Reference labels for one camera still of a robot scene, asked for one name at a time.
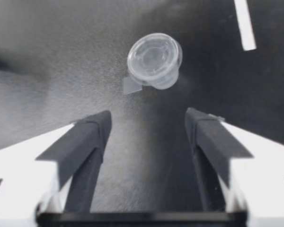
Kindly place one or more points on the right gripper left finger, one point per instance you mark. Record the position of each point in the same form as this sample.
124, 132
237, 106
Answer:
68, 151

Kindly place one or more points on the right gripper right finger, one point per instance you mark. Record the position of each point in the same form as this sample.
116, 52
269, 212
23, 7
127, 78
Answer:
217, 151

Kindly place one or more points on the small clear plastic cup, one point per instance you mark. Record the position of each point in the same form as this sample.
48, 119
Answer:
153, 56

